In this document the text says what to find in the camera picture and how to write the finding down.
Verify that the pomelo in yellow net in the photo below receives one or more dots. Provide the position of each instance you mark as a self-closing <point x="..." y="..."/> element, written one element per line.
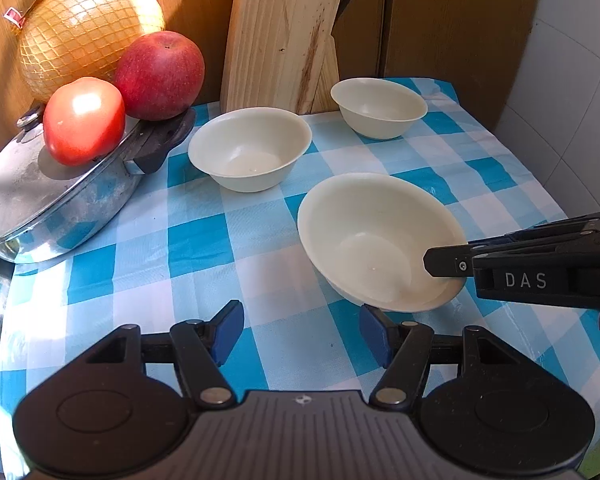
<point x="90" y="35"/>

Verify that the wooden cabinet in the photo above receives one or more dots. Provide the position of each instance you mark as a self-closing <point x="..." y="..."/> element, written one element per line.
<point x="430" y="20"/>

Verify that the cream bowl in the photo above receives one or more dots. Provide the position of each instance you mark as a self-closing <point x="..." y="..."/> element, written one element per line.
<point x="250" y="150"/>
<point x="380" y="105"/>
<point x="360" y="240"/>

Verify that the blue checked tablecloth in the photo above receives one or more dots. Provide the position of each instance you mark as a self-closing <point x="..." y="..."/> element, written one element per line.
<point x="180" y="270"/>

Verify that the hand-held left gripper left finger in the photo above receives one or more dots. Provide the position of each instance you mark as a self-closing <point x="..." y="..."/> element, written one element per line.
<point x="227" y="332"/>

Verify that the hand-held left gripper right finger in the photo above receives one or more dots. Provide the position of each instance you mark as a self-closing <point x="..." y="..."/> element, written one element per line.
<point x="375" y="332"/>

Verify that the steel pan lid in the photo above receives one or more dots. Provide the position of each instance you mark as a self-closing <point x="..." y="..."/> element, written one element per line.
<point x="30" y="180"/>

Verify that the wooden knife block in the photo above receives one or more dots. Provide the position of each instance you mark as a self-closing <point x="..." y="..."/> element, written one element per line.
<point x="280" y="35"/>

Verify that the red apple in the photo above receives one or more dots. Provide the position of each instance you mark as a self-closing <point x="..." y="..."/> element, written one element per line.
<point x="160" y="75"/>

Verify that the red tomato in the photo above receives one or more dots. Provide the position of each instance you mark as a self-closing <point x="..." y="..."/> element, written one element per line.
<point x="82" y="120"/>

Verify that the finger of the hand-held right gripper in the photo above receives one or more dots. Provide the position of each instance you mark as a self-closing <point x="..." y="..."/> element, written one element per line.
<point x="555" y="237"/>
<point x="445" y="261"/>

